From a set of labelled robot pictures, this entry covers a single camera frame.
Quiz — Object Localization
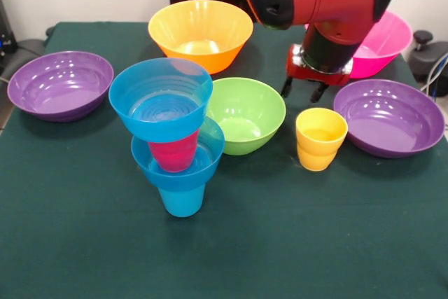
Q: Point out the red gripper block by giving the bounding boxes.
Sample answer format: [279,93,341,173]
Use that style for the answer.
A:
[279,43,354,103]

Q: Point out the green plastic bowl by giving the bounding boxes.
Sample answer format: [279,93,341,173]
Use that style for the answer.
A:
[201,77,287,156]

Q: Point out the pink plastic bowl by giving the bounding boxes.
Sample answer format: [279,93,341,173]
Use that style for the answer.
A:
[304,10,414,79]

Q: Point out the orange plastic bowl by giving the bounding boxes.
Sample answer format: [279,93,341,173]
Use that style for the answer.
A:
[148,0,254,75]

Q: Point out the red plastic cup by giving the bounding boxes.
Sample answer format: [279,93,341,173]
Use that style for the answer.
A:
[147,127,201,174]

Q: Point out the small blue plastic bowl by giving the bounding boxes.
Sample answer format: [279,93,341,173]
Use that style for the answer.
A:
[108,57,214,144]
[131,116,225,191]

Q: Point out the blue plastic cup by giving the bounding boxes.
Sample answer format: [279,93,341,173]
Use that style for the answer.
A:
[157,183,206,218]

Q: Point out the yellow plastic cup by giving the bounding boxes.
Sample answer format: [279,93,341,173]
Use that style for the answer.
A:
[295,107,349,172]

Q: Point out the purple plastic bowl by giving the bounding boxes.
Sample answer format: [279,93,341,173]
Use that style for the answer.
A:
[6,50,115,123]
[332,78,446,159]

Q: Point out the black clamp with knob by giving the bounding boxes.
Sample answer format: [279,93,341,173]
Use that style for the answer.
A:
[407,29,448,81]

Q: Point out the dark green tablecloth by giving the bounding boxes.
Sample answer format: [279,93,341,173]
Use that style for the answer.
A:
[0,20,448,299]

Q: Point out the grey rounded base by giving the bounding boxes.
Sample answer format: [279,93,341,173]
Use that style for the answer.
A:
[13,38,48,65]

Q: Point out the black equipment box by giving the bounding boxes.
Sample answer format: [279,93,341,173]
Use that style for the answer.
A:
[0,0,18,72]

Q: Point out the bundle of light cables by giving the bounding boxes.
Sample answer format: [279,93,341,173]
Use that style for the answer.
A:
[419,52,448,99]

